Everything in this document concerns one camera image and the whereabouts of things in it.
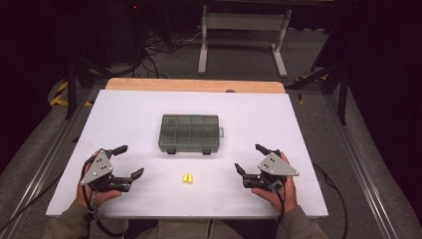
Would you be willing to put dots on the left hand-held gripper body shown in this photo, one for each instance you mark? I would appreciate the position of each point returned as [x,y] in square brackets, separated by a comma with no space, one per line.
[98,167]

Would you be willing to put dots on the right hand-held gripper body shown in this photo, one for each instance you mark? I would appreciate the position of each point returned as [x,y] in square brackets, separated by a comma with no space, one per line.
[277,166]

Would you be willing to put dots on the yellow foam earplug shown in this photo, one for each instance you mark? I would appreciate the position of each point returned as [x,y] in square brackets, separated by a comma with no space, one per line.
[190,179]
[185,178]

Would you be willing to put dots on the grey plastic compartment box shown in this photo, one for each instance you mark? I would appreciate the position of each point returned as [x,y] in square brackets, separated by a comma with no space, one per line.
[189,132]

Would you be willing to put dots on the person's left hand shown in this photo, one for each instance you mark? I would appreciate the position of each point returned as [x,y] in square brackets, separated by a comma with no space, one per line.
[99,197]

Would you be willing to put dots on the person's right hand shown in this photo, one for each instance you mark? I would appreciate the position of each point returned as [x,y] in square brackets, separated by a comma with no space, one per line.
[288,195]

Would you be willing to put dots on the white board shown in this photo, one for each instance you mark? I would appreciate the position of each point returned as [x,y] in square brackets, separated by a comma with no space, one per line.
[139,109]

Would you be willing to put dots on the black metal stand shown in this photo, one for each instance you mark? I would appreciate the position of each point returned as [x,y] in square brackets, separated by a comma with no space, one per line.
[343,99]
[70,93]

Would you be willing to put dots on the yellow black floor tape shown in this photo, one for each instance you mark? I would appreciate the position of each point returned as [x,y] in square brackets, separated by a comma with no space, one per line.
[56,99]

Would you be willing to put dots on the wooden table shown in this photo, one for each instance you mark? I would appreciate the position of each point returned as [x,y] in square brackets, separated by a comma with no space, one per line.
[185,85]

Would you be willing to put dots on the black equipment with red light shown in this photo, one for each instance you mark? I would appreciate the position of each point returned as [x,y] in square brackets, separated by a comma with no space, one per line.
[132,30]

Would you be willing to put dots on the white metal stand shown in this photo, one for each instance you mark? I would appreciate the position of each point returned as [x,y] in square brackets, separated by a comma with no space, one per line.
[245,21]

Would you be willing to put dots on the aluminium floor rail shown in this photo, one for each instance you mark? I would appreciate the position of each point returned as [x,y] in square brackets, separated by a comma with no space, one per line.
[361,159]
[43,166]

